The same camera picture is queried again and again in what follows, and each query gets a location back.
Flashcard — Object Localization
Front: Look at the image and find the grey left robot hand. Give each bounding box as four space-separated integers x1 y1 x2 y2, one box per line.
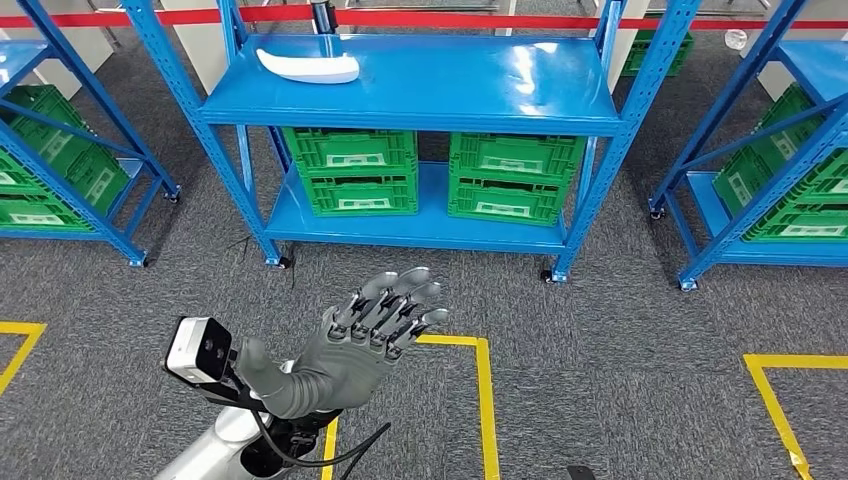
237 266 450 402

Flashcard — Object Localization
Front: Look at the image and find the white plastic part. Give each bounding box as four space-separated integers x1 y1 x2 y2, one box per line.
255 47 362 85

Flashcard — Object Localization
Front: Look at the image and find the blue metal shelf rack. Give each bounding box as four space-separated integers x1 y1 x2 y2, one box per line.
119 0 704 286
0 0 182 270
647 0 848 293

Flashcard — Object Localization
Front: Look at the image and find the red barrier belt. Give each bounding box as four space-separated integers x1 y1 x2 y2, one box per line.
0 5 848 31

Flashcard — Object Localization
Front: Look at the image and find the black cable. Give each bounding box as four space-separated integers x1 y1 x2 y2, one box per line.
250 405 392 480

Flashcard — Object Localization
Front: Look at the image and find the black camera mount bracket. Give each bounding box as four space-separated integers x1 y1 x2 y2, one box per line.
164 360 266 412

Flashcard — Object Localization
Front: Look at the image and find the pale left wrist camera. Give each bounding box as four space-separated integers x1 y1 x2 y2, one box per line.
164 316 234 386

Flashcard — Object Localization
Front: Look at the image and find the black stanchion post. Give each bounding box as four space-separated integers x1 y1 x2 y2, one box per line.
311 0 339 34

